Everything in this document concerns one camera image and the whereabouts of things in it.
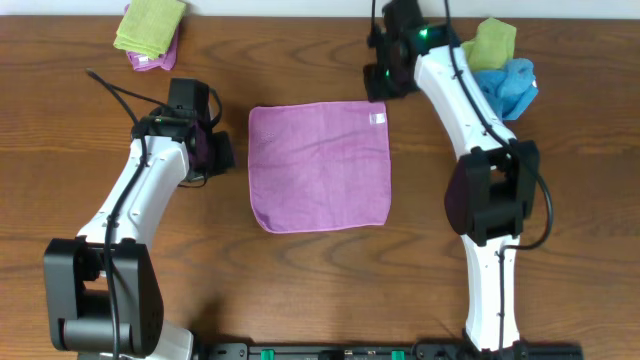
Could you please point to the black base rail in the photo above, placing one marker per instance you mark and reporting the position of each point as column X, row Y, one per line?
column 420, row 351

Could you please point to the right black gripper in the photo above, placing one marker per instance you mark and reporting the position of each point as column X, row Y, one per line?
column 375, row 86

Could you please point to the crumpled blue cloth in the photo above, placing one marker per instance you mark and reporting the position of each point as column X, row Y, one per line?
column 509, row 90

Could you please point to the pink microfiber cloth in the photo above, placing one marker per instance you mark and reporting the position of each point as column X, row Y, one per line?
column 321, row 166

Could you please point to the folded purple cloth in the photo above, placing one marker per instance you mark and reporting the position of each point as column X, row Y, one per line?
column 166, row 61

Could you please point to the crumpled olive green cloth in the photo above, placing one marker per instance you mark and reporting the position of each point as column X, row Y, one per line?
column 492, row 47

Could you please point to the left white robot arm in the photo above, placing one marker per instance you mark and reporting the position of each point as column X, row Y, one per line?
column 102, row 293

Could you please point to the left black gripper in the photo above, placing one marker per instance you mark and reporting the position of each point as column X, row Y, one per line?
column 223, row 153

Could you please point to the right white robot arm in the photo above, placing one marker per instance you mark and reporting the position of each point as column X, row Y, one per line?
column 491, row 190

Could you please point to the folded green cloth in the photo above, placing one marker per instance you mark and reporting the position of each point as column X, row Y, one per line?
column 148, row 26

